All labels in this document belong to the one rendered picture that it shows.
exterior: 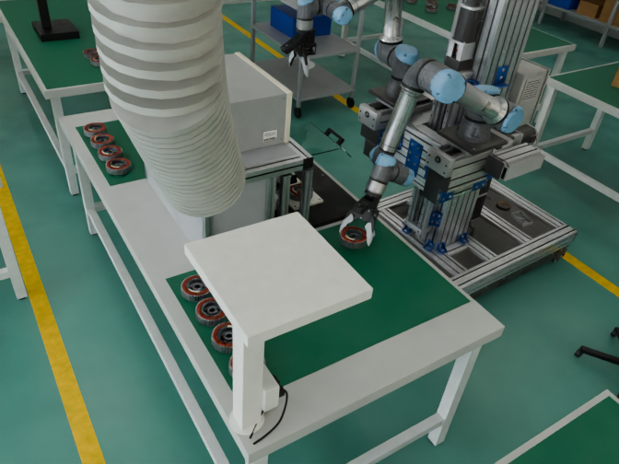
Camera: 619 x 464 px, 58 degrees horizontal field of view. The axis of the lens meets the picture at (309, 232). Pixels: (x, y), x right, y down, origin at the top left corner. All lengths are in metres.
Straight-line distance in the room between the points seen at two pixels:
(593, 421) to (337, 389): 0.77
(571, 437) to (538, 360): 1.29
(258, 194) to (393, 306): 0.64
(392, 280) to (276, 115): 0.75
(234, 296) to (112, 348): 1.61
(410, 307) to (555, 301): 1.62
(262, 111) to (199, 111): 1.26
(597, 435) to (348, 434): 1.07
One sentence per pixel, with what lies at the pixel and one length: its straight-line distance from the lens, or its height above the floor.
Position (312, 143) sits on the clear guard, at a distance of 2.29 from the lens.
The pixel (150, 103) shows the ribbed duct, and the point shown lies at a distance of 0.77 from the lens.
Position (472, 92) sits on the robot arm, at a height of 1.35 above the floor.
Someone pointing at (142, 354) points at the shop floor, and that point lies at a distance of 2.85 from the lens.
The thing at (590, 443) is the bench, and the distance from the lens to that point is 1.91.
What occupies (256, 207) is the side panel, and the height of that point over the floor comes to 0.95.
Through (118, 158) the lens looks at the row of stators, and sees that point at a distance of 2.74.
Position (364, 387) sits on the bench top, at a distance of 1.78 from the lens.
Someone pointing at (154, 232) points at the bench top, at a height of 0.75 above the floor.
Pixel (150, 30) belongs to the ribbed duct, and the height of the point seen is 1.93.
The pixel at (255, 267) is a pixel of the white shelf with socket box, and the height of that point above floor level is 1.20.
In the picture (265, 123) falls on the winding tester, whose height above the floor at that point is 1.21.
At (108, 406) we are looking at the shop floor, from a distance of 2.69.
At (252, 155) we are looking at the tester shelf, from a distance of 2.08.
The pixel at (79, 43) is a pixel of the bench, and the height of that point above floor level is 0.75.
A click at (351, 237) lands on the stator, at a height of 0.82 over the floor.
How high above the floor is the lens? 2.14
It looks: 37 degrees down
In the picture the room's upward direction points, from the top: 6 degrees clockwise
